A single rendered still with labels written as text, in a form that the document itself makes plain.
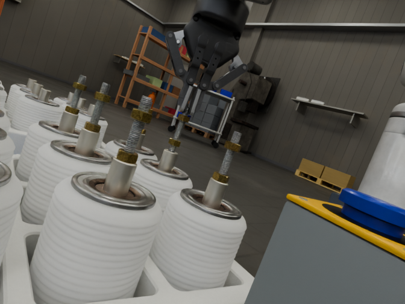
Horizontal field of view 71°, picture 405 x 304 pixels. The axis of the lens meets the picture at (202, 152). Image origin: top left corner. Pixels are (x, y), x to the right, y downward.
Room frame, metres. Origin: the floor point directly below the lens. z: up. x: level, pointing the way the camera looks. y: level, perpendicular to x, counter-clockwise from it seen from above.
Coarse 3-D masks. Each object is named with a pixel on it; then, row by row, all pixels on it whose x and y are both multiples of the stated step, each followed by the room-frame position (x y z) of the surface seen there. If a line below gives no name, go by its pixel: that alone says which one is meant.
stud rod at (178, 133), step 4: (188, 108) 0.41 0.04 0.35; (184, 112) 0.41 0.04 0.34; (188, 112) 0.41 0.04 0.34; (180, 120) 0.41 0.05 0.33; (180, 124) 0.41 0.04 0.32; (176, 128) 0.41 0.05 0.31; (180, 128) 0.41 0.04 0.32; (176, 132) 0.41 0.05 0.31; (180, 132) 0.41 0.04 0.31; (176, 136) 0.41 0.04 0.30; (176, 140) 0.41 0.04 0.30; (172, 148) 0.41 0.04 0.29
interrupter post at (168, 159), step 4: (164, 152) 0.41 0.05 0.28; (168, 152) 0.40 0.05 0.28; (172, 152) 0.41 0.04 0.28; (164, 156) 0.41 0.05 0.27; (168, 156) 0.40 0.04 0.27; (172, 156) 0.41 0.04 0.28; (176, 156) 0.41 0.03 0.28; (160, 160) 0.41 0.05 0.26; (164, 160) 0.41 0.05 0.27; (168, 160) 0.40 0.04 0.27; (172, 160) 0.41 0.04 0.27; (160, 164) 0.41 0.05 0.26; (164, 164) 0.40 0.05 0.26; (168, 164) 0.41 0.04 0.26; (172, 164) 0.41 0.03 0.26; (160, 168) 0.41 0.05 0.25; (164, 168) 0.40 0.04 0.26; (168, 168) 0.41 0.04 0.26; (172, 168) 0.41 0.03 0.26; (168, 172) 0.41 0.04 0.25
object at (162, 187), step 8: (136, 168) 0.38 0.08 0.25; (144, 168) 0.38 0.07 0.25; (136, 176) 0.38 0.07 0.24; (144, 176) 0.37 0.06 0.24; (152, 176) 0.37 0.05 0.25; (160, 176) 0.37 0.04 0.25; (144, 184) 0.37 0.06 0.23; (152, 184) 0.37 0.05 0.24; (160, 184) 0.37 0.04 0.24; (168, 184) 0.37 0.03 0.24; (176, 184) 0.38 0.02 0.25; (184, 184) 0.39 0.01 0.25; (152, 192) 0.37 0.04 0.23; (160, 192) 0.37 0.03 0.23; (168, 192) 0.37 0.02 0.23; (160, 200) 0.37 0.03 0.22; (168, 200) 0.38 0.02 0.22
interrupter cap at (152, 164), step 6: (144, 162) 0.40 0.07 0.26; (150, 162) 0.42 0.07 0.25; (156, 162) 0.43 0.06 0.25; (150, 168) 0.38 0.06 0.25; (156, 168) 0.39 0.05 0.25; (174, 168) 0.44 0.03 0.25; (162, 174) 0.38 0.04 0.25; (168, 174) 0.38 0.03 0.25; (174, 174) 0.39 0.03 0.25; (180, 174) 0.41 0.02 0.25; (186, 174) 0.42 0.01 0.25
